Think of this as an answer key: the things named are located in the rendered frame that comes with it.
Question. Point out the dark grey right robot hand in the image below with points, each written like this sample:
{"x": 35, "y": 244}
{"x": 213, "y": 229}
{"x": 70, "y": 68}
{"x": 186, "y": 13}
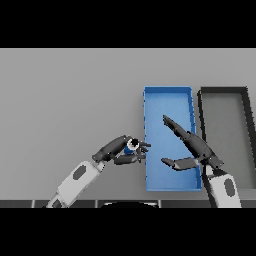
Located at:
{"x": 196, "y": 145}

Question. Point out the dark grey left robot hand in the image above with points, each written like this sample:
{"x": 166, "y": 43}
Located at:
{"x": 113, "y": 148}

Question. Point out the blue pipe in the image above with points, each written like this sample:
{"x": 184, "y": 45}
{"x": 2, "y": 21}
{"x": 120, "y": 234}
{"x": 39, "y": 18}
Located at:
{"x": 132, "y": 146}

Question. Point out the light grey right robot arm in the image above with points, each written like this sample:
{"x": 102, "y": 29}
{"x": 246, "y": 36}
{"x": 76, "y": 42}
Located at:
{"x": 221, "y": 187}

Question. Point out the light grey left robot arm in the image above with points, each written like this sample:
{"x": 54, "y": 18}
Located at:
{"x": 75, "y": 182}

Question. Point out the blue bin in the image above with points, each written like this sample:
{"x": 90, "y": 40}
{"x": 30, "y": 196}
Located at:
{"x": 170, "y": 140}

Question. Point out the dark grey bin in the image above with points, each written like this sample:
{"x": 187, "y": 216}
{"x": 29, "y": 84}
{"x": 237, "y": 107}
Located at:
{"x": 226, "y": 133}

